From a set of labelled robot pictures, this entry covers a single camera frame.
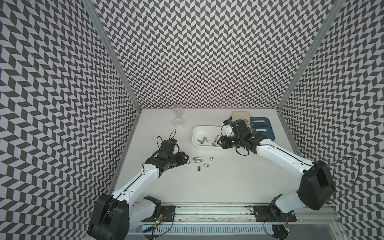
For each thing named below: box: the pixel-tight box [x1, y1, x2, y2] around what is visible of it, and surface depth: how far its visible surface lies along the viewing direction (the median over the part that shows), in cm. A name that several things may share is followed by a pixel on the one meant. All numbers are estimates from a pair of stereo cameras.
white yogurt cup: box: [175, 118, 184, 130], surface depth 106 cm
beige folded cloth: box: [232, 111, 251, 128], surface depth 113 cm
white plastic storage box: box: [192, 125, 224, 148], surface depth 101 cm
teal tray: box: [250, 116, 276, 142], surface depth 109 cm
